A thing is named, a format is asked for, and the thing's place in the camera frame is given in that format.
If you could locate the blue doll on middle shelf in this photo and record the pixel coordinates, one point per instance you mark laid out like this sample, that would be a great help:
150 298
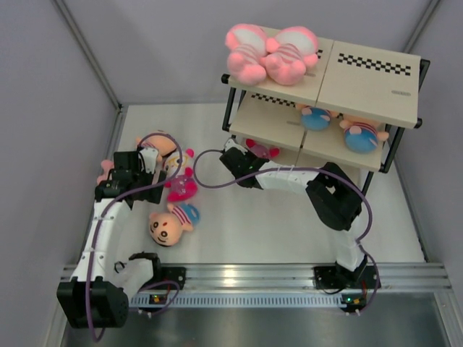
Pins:
314 118

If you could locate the pink plush behind arm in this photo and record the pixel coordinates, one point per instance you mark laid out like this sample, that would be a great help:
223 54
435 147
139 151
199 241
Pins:
106 166

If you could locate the right pink plush toy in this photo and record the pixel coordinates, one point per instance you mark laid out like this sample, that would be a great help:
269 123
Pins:
291 52

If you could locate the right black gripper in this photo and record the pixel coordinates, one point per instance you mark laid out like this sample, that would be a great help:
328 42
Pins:
250 155

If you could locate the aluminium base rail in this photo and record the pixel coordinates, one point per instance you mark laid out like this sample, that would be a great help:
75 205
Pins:
285 286

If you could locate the left pink plush toy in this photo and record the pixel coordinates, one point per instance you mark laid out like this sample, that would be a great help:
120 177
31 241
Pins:
247 49

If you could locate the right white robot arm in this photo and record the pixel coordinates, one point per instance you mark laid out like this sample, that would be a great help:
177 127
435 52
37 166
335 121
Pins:
334 197

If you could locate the beige three-tier shelf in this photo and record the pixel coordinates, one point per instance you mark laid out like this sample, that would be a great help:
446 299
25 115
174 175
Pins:
321 100

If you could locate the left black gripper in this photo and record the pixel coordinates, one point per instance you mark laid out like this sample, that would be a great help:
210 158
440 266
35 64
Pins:
151 194

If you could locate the pink plush toy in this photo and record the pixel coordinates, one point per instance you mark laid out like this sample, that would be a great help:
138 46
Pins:
291 52
247 49

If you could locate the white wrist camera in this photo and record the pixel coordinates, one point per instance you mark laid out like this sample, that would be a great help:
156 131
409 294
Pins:
150 159
231 143

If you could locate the blue striped doll right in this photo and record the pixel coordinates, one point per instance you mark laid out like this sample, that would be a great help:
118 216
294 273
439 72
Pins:
362 135

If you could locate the orange-faced blue doll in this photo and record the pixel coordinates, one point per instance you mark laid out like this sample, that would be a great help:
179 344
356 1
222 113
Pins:
166 229

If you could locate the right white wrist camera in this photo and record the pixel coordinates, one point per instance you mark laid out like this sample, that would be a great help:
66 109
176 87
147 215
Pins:
231 143

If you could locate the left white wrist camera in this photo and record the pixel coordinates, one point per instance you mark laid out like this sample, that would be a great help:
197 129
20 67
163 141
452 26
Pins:
150 159

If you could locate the magenta glasses doll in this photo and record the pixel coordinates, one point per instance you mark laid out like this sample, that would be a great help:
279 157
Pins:
183 186
261 150

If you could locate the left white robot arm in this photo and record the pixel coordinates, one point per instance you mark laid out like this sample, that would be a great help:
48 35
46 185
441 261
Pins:
97 295

